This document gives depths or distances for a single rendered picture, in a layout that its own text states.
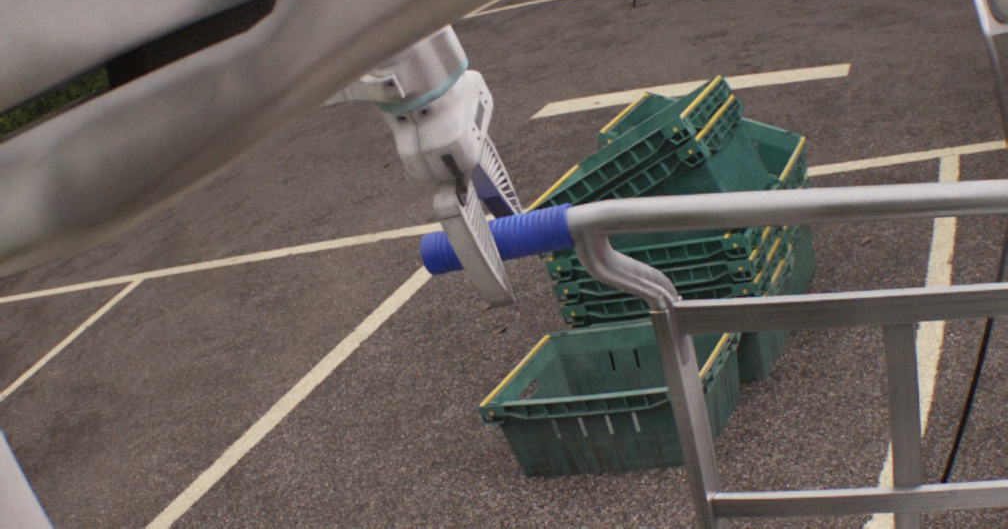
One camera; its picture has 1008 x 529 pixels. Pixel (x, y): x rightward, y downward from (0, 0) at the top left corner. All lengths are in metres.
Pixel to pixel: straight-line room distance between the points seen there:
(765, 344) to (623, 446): 0.52
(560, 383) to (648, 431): 0.52
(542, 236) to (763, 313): 0.21
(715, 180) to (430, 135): 2.23
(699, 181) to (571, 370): 0.67
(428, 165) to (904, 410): 0.50
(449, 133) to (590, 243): 0.16
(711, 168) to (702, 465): 1.99
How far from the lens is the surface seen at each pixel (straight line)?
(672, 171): 3.18
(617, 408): 3.06
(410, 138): 0.99
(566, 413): 3.10
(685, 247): 3.26
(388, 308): 4.90
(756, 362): 3.37
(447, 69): 0.98
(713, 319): 1.14
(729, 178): 3.24
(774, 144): 3.92
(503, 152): 6.55
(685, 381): 1.19
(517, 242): 1.08
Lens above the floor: 1.54
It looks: 17 degrees down
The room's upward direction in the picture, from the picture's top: 18 degrees counter-clockwise
